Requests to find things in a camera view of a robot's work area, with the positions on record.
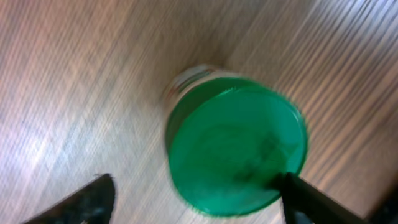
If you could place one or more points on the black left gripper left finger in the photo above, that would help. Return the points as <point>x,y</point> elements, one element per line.
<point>91,204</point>

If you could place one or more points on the green lid jar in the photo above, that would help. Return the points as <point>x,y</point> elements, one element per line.
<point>228,139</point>

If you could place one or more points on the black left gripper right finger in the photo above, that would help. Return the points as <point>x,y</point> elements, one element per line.
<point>303,203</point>

